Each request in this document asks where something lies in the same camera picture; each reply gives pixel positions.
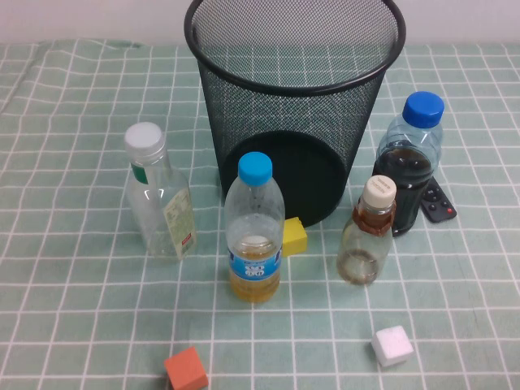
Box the beige-capped bottle brown neck wrap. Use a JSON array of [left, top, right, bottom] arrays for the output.
[[336, 174, 398, 286]]

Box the clear bottle white cap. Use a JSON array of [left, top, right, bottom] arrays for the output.
[[123, 121, 199, 261]]

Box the black mesh wastebasket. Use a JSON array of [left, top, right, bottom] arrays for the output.
[[183, 0, 407, 228]]

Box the light-blue-capped bottle yellow liquid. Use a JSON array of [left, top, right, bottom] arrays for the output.
[[223, 151, 286, 305]]

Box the green checked tablecloth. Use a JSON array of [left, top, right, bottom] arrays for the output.
[[0, 38, 520, 390]]

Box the white cube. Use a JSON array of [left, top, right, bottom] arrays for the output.
[[370, 324, 415, 369]]

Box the blue-capped bottle dark liquid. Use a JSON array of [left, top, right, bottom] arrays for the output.
[[371, 90, 446, 237]]

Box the black remote control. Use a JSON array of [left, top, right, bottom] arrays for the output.
[[420, 175, 458, 223]]

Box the yellow block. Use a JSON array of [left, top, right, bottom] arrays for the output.
[[281, 217, 309, 258]]

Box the orange cube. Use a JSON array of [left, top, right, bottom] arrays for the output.
[[163, 346, 210, 390]]

